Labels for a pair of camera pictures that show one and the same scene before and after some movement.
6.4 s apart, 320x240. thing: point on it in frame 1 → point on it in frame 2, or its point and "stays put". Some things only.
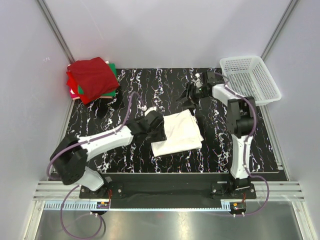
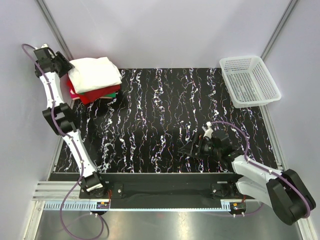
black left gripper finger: [157, 136] → [63, 65]
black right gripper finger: [184, 95] → [192, 147]
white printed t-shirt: [183, 133] → [88, 74]
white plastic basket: [247, 76] stays put
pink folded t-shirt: [74, 96] stays put
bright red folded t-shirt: [72, 84] stays put
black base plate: [168, 190] stays put
